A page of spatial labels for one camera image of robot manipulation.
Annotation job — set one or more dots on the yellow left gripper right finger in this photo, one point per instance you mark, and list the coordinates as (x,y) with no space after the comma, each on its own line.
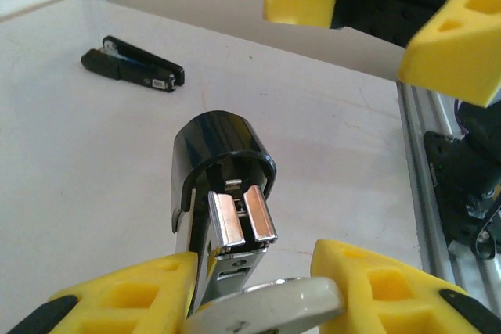
(352,291)

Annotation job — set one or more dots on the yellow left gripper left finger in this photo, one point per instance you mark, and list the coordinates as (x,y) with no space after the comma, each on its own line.
(129,299)

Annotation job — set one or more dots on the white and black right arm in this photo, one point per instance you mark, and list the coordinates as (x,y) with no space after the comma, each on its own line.
(481,142)

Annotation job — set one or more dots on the small black stapler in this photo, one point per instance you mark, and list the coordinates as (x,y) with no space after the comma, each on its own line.
(129,72)

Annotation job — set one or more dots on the aluminium double rail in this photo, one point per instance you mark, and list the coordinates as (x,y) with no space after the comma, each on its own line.
(419,177)

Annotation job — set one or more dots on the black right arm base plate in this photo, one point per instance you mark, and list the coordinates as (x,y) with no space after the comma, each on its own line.
(446,177)

